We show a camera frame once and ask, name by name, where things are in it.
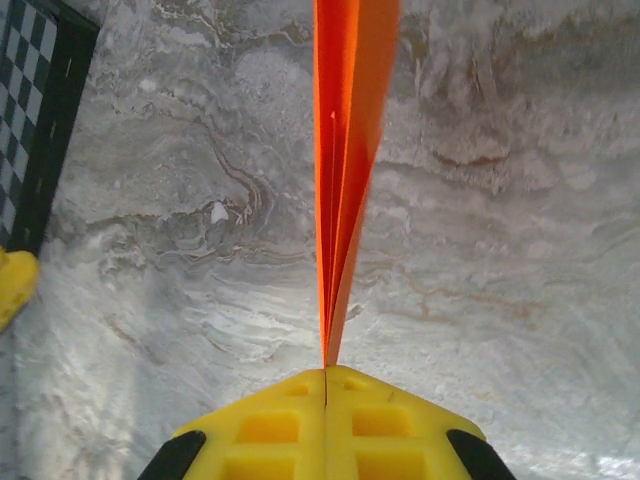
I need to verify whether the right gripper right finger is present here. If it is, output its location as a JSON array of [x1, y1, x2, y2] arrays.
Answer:
[[324, 364, 519, 480]]

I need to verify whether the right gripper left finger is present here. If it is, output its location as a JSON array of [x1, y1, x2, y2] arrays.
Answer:
[[142, 367, 327, 480]]

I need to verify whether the black white checkerboard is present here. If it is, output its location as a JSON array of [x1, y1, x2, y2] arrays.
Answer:
[[0, 0, 101, 259]]

